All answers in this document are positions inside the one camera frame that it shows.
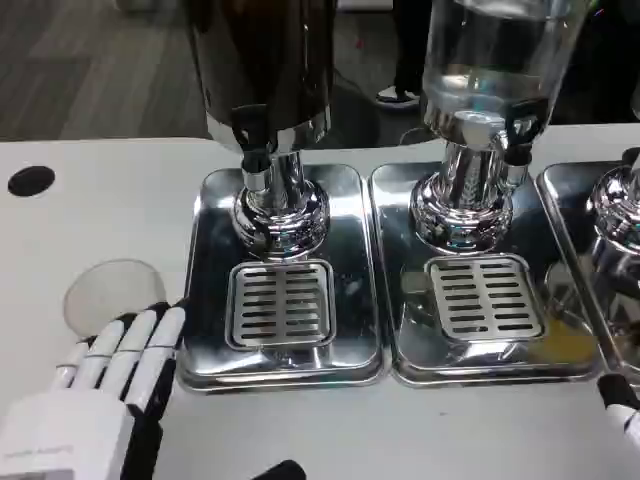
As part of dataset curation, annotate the clear water dispenser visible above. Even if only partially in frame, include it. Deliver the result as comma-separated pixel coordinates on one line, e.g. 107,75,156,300
409,0,594,254

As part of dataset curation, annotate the slotted steel drip grid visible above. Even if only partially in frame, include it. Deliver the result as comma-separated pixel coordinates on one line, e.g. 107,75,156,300
424,254,546,342
227,259,336,349

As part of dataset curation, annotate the black tap with steel spout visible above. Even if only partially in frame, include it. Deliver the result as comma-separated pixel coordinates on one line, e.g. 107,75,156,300
501,98,550,189
230,103,274,194

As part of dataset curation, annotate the black round counter grommet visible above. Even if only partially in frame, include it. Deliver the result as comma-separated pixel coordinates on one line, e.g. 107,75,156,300
7,165,57,198

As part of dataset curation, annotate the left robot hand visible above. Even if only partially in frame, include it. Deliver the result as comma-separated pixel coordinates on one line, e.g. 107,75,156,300
0,297,307,480

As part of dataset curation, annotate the steel drip tray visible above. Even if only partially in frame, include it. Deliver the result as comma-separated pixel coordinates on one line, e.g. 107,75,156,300
368,160,604,387
175,167,391,394
535,162,640,387

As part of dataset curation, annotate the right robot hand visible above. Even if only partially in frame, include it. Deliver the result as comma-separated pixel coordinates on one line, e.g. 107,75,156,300
597,373,640,451

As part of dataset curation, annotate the clear ribbed glass cup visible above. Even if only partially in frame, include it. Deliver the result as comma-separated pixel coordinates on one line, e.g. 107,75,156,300
63,257,167,342

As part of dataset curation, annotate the dark drink dispenser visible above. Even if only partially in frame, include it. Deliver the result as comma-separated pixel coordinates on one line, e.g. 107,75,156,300
182,0,335,262

